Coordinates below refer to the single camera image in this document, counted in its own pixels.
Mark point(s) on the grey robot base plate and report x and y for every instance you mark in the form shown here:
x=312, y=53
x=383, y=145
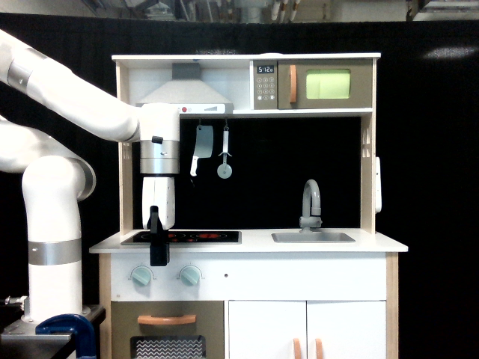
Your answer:
x=24, y=328

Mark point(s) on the right white cabinet door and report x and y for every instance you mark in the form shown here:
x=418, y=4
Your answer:
x=346, y=329

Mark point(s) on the white side-mounted toy phone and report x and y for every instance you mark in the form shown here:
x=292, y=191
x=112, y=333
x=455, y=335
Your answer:
x=378, y=186

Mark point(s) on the grey range hood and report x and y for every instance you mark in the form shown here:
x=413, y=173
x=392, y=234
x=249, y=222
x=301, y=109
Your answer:
x=189, y=93

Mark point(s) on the toy pizza cutter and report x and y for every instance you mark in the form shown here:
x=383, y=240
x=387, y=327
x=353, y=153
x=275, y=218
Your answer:
x=224, y=170

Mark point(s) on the blue c-clamp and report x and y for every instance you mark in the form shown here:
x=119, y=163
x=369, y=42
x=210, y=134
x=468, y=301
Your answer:
x=75, y=324

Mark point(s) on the taupe microwave door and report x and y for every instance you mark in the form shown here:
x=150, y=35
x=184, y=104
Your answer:
x=325, y=83

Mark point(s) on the left mint stove knob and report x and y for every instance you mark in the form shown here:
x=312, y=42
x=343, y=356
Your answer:
x=141, y=276

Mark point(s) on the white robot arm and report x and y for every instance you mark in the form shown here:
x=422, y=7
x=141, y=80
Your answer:
x=55, y=180

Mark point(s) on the microwave keypad panel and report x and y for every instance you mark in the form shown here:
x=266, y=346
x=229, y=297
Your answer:
x=265, y=81

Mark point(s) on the left white cabinet door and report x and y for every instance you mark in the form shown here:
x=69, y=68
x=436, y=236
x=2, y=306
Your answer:
x=267, y=329

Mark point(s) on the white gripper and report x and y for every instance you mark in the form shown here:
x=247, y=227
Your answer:
x=158, y=216

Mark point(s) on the grey toy sink basin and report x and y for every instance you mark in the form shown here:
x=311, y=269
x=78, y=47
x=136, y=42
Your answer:
x=312, y=237

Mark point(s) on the mint stove knob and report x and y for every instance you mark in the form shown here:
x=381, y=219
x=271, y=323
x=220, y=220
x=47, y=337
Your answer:
x=141, y=276
x=190, y=275

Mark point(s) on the toy cleaver knife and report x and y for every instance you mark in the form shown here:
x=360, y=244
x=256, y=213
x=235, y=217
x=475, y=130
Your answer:
x=203, y=146

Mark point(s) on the right mint stove knob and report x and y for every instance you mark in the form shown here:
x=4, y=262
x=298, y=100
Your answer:
x=190, y=275

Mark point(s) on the grey toy faucet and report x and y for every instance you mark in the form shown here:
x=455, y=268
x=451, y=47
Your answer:
x=311, y=207

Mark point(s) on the black toy stovetop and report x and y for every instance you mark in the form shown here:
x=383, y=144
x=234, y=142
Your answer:
x=189, y=237

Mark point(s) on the white cabinet door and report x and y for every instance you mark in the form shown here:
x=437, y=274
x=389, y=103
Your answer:
x=346, y=329
x=267, y=329

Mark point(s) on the taupe lower oven door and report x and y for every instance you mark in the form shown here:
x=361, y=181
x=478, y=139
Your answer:
x=209, y=323

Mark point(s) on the white wooden toy kitchen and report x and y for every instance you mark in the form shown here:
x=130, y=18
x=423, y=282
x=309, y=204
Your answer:
x=274, y=153

